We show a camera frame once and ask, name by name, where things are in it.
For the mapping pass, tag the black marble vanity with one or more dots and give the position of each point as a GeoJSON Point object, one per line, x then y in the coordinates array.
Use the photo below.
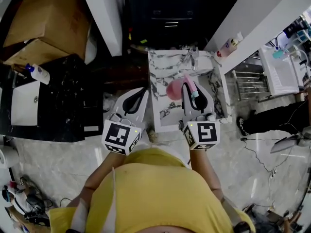
{"type": "Point", "coordinates": [65, 93]}

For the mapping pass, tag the person's left forearm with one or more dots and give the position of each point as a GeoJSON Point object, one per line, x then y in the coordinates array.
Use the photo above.
{"type": "Point", "coordinates": [97, 178]}

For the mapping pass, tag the person's speckled shoe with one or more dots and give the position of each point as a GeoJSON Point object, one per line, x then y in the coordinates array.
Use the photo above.
{"type": "Point", "coordinates": [153, 136]}

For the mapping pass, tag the white blue-pump lotion bottle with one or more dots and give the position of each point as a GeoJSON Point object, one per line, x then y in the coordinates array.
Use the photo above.
{"type": "Point", "coordinates": [40, 74]}

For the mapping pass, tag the brown cardboard box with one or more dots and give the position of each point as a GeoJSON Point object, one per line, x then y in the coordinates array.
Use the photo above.
{"type": "Point", "coordinates": [51, 21]}

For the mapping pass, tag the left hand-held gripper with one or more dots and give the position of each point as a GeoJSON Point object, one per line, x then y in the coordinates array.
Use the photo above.
{"type": "Point", "coordinates": [121, 136]}

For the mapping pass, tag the white marble washbasin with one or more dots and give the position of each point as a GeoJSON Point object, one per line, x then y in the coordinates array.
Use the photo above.
{"type": "Point", "coordinates": [165, 67]}

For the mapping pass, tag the dark vanity faucet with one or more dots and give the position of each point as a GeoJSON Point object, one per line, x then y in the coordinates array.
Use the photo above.
{"type": "Point", "coordinates": [18, 73]}

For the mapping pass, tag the person's yellow shirt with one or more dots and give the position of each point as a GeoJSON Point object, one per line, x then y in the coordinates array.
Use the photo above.
{"type": "Point", "coordinates": [158, 193]}

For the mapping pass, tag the teal bottle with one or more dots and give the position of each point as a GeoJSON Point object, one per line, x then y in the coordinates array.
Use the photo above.
{"type": "Point", "coordinates": [279, 54]}

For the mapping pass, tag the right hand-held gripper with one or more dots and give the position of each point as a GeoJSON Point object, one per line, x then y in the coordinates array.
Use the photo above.
{"type": "Point", "coordinates": [206, 135]}

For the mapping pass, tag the white pink-label pump bottle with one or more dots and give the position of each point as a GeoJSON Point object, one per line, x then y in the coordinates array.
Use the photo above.
{"type": "Point", "coordinates": [228, 48]}

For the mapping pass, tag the person's right forearm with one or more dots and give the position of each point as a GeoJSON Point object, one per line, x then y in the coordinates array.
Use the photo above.
{"type": "Point", "coordinates": [204, 164]}

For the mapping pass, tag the white ribbed laundry sink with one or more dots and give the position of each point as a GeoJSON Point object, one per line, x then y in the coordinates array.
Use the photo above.
{"type": "Point", "coordinates": [279, 76]}

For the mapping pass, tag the white rectangular sink basin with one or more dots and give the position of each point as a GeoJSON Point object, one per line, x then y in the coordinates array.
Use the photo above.
{"type": "Point", "coordinates": [24, 105]}

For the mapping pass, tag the yellow sticky note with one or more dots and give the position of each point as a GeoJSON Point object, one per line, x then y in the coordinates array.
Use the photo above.
{"type": "Point", "coordinates": [143, 41]}

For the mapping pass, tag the chrome towel rack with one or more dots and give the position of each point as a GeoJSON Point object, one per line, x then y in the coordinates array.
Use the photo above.
{"type": "Point", "coordinates": [250, 84]}

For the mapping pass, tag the chrome faucet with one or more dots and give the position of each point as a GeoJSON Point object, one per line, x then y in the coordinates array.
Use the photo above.
{"type": "Point", "coordinates": [194, 57]}

